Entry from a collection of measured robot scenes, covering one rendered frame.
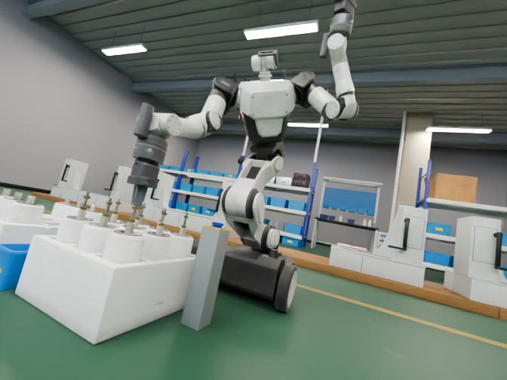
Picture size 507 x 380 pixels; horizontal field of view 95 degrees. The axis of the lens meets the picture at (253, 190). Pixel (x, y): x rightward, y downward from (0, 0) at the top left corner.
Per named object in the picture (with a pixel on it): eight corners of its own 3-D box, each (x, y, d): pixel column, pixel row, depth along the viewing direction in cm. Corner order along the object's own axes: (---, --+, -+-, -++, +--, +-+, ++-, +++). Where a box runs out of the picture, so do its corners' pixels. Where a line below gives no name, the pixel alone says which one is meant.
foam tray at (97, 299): (126, 276, 106) (136, 237, 108) (195, 304, 90) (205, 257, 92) (13, 293, 71) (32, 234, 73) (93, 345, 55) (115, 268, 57)
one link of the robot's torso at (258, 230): (249, 227, 150) (225, 180, 114) (278, 234, 143) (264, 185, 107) (240, 249, 142) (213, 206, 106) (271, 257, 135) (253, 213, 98)
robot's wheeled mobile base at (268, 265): (233, 262, 175) (242, 219, 179) (302, 282, 155) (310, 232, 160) (179, 274, 116) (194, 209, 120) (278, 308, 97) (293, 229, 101)
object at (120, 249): (106, 307, 59) (126, 237, 62) (82, 295, 63) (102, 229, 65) (136, 298, 68) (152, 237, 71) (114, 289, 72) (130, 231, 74)
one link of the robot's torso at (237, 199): (222, 219, 113) (256, 167, 146) (255, 226, 107) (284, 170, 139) (215, 196, 104) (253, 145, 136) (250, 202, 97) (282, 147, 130)
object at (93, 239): (68, 279, 72) (84, 221, 74) (103, 280, 77) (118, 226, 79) (63, 290, 64) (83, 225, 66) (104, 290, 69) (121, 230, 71)
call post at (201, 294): (193, 316, 80) (213, 226, 84) (210, 323, 77) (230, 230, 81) (179, 323, 73) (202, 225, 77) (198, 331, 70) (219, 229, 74)
